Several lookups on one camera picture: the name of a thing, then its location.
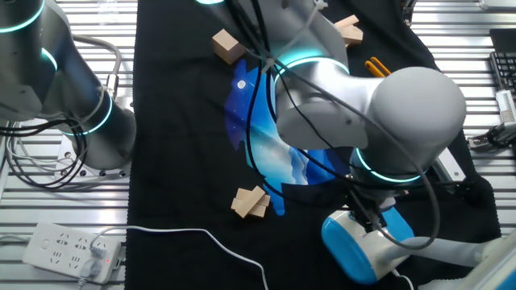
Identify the yellow plastic clip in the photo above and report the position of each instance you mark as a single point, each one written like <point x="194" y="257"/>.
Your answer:
<point x="370" y="66"/>

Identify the grey power plug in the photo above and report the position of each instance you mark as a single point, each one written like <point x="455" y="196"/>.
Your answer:
<point x="89" y="269"/>

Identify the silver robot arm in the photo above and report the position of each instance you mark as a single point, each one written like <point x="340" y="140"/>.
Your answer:
<point x="419" y="113"/>

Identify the flat wooden block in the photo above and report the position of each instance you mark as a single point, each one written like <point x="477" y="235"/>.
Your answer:
<point x="346" y="22"/>
<point x="352" y="36"/>

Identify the black camera clamp mount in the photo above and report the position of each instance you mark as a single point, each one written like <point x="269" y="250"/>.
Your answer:
<point x="500" y="135"/>

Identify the wooden cube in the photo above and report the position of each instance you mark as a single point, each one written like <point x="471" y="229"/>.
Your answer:
<point x="227" y="46"/>

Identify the white and blue desk lamp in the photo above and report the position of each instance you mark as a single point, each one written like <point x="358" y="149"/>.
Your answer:
<point x="375" y="258"/>

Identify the silver camera with black clamp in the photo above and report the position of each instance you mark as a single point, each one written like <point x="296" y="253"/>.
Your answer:
<point x="506" y="106"/>

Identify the small wooden block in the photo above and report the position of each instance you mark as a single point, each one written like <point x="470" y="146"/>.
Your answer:
<point x="249" y="202"/>
<point x="242" y="194"/>
<point x="260" y="211"/>

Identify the white power strip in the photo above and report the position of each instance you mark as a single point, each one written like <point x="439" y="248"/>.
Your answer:
<point x="68" y="251"/>

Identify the black cloth with blue print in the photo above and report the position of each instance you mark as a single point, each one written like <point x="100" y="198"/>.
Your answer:
<point x="181" y="141"/>

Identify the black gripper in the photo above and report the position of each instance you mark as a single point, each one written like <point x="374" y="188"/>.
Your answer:
<point x="373" y="201"/>

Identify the black keyboard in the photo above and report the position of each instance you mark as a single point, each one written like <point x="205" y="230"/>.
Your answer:
<point x="506" y="70"/>

